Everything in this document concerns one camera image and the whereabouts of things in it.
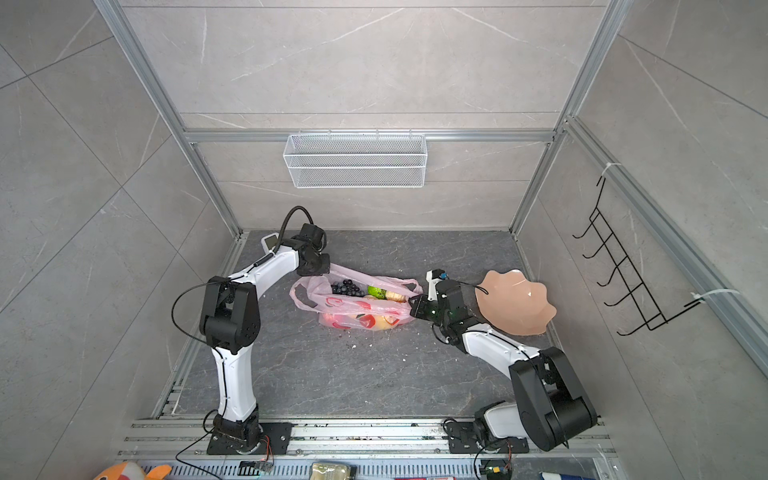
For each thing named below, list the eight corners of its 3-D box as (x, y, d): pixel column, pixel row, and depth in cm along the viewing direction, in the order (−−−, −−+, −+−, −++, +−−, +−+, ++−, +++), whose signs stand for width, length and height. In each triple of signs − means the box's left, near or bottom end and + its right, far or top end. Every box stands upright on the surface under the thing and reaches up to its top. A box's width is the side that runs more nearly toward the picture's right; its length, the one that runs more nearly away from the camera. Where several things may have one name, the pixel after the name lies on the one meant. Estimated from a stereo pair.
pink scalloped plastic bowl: (482, 336, 94) (487, 327, 89) (470, 281, 108) (474, 270, 103) (553, 336, 94) (562, 327, 89) (532, 281, 108) (539, 270, 103)
